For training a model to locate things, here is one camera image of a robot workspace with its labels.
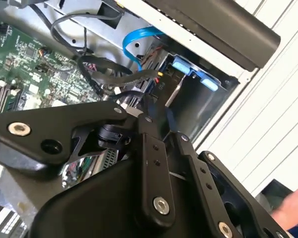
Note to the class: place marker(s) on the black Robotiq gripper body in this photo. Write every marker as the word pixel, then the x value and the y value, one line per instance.
pixel 101 210

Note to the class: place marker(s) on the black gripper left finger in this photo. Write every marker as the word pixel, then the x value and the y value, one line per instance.
pixel 52 124

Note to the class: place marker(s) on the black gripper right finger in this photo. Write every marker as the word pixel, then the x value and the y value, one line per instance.
pixel 203 178

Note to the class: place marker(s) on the hard disk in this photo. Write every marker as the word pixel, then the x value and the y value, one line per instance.
pixel 180 64

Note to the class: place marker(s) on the person's bare hand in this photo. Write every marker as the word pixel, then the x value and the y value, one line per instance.
pixel 293 205

